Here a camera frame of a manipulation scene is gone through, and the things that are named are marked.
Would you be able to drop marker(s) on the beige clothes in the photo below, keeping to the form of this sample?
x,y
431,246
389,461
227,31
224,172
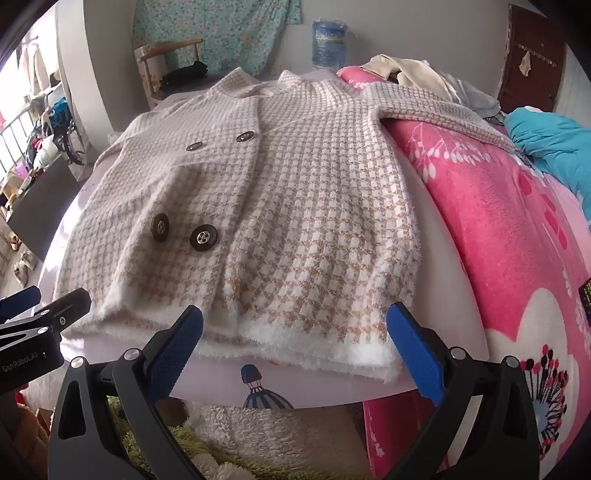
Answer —
x,y
415,74

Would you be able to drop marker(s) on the turquoise cloth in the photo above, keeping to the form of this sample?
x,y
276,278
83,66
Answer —
x,y
554,138

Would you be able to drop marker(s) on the metal balcony railing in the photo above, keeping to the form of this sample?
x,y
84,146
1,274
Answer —
x,y
18,138

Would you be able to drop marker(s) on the beige houndstooth fuzzy coat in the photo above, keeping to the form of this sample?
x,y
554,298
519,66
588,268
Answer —
x,y
300,184

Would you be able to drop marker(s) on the teal floral hanging cloth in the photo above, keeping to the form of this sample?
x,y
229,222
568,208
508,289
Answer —
x,y
231,32

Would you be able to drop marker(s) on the black device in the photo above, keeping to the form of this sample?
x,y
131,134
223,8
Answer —
x,y
585,297

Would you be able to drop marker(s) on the beige slipper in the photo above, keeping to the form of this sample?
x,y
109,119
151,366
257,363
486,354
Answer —
x,y
13,242

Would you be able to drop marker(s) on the white fluffy blanket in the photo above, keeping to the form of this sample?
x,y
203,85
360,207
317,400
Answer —
x,y
277,438

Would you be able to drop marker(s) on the pink floral blanket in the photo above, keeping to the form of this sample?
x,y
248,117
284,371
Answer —
x,y
485,240

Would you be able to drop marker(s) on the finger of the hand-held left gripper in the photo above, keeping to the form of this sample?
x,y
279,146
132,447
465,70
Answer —
x,y
69,307
18,300

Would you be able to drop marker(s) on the grey cloth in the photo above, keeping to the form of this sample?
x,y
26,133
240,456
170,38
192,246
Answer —
x,y
475,99

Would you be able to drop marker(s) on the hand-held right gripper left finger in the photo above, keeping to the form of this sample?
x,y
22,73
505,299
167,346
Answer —
x,y
178,350

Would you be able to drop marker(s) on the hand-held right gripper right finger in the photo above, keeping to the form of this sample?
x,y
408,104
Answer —
x,y
415,350

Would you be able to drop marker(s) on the blue water jug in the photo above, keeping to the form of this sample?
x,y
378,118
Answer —
x,y
328,44

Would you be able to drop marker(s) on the pair of slippers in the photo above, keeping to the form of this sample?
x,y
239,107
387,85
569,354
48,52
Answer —
x,y
25,270

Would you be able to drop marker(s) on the wooden chair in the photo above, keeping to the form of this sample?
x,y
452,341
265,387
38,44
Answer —
x,y
150,55

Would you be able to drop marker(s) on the dark red door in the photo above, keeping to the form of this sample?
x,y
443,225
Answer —
x,y
531,92

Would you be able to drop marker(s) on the green shaggy rug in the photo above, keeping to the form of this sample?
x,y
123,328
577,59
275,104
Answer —
x,y
182,436

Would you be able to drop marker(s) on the hanging beige garment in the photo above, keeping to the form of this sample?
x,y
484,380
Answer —
x,y
39,64

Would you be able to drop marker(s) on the black cloth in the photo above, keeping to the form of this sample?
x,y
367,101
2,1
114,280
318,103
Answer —
x,y
184,74

